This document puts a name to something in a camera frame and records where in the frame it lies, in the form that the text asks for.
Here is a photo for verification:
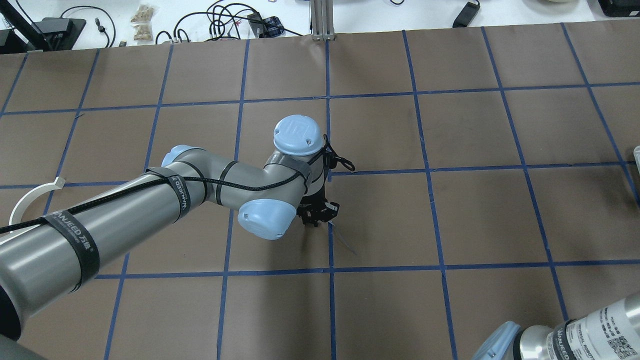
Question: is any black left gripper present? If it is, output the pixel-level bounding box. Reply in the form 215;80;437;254
296;187;340;228

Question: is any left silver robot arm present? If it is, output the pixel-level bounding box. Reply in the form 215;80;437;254
0;114;355;341

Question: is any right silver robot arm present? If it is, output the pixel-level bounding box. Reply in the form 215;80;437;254
472;292;640;360

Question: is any black power adapter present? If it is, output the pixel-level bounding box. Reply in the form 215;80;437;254
452;0;482;28

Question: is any aluminium frame post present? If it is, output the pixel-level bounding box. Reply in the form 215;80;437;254
308;0;336;41

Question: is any white curved plastic bracket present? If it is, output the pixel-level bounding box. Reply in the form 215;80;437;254
8;177;66;225

